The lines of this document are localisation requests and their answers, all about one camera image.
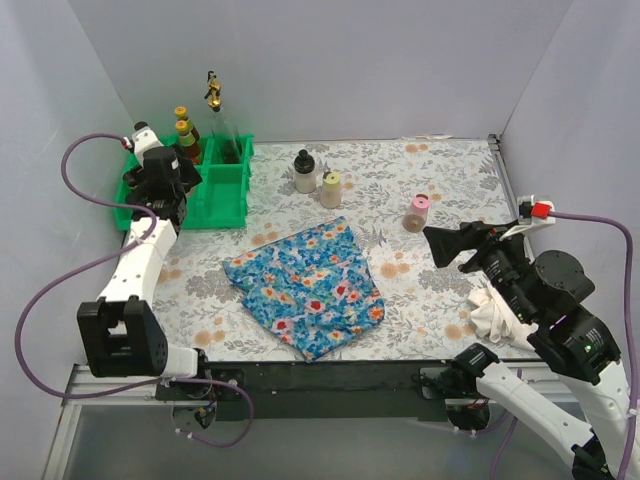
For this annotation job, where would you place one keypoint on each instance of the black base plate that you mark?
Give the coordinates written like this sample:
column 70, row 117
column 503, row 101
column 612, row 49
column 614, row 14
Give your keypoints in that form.
column 351, row 389

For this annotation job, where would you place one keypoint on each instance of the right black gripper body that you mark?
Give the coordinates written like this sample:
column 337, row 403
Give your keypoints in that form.
column 476, row 245

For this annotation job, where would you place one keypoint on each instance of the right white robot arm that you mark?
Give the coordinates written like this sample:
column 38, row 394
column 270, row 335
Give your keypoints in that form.
column 575, row 344

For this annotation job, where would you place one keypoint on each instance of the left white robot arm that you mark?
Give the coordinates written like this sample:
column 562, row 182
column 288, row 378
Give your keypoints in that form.
column 120, row 333

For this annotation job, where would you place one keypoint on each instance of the white crumpled cloth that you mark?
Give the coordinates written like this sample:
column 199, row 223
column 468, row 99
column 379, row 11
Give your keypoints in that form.
column 494, row 320

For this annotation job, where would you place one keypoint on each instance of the blue floral cloth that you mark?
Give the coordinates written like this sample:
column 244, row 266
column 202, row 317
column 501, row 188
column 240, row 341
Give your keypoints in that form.
column 313, row 290

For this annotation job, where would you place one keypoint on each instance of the pink-cap spice shaker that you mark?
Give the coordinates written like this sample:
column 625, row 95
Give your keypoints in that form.
column 417, row 212

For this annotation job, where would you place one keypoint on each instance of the yellow-cap spice shaker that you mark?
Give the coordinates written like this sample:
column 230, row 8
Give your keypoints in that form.
column 331, row 191

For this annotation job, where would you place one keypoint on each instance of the black-cap white powder shaker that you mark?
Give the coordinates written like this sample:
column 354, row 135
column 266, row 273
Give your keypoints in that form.
column 304, row 172

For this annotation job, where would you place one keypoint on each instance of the tall oil bottle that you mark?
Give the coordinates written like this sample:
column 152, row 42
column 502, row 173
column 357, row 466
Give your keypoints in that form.
column 212, row 82
column 224, row 131

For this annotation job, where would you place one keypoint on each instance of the green plastic compartment bin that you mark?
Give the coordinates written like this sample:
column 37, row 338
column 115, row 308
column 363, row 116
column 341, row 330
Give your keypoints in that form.
column 220, row 200

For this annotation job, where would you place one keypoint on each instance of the red sauce bottle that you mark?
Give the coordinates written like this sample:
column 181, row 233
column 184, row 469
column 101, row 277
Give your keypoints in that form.
column 188, row 142
column 181, row 114

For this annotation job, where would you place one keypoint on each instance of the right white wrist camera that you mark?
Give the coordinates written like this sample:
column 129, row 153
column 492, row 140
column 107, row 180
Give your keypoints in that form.
column 534, row 213

